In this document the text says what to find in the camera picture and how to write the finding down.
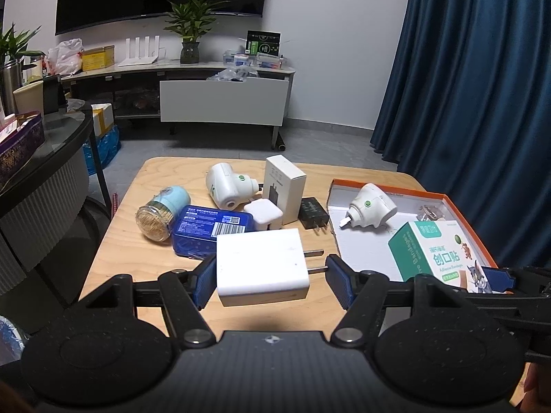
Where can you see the crumpled clear plastic bag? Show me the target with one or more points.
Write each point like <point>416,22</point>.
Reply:
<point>232,75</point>

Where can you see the green and white bandage box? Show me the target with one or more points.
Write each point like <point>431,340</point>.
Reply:
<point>434,254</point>

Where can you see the white plug-in mosquito repeller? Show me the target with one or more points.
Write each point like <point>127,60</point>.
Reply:
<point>370,206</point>
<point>224,185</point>

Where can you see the leafy green plant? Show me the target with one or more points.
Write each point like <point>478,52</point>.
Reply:
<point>17,45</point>

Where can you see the white and yellow cardboard box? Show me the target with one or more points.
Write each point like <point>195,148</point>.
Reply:
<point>103,120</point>

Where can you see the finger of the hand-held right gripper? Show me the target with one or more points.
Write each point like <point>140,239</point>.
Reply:
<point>498,278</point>
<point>508,305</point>

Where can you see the small clear plastic bottle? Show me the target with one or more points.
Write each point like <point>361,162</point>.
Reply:
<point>429,214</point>

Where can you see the white television cabinet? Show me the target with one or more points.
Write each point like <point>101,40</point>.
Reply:
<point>224,99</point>

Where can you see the blue plastic bag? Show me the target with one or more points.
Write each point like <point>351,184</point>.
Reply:
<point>103,150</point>

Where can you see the black and green box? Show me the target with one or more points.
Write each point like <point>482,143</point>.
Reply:
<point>262,43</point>

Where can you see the purple patterned box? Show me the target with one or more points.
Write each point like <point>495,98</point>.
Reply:
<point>19,146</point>

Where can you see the person's right hand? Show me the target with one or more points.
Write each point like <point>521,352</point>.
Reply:
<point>540,391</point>

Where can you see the beige paper cup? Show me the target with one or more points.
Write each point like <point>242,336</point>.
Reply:
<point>28,97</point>

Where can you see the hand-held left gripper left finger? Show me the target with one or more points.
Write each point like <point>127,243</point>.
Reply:
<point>205,282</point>

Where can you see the black rolled tube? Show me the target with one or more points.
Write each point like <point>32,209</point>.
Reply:
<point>280,143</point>

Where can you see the large white charger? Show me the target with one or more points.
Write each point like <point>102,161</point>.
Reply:
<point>258,266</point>

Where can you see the small white charger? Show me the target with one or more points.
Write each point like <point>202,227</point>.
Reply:
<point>264,215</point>

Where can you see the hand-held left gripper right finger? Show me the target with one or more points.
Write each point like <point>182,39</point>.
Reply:
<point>340,282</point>

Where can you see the blue floss box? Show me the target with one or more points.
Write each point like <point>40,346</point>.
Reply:
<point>202,232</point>

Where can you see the white and red plastic bag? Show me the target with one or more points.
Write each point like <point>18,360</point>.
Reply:
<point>64,58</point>

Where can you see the white charger carton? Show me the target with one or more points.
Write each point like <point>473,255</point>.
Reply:
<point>284,189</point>

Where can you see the white router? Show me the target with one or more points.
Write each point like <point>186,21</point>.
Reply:
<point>142,56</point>

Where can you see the toothpick jar with blue lid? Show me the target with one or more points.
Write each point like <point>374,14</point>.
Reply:
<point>161,215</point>

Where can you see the orange-edged cardboard tray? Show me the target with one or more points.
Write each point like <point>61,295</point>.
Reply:
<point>370,249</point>

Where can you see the clear plastic boxes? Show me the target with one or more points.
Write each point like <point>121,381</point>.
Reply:
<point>258,61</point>

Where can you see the blue curtain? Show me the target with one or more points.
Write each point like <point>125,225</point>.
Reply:
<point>473,94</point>

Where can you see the black charger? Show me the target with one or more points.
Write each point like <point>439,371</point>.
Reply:
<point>312,215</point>

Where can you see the potted green plant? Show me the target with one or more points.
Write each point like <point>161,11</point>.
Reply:
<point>191,30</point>

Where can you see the dark curved desk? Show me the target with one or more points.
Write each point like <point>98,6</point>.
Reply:
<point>47,206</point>

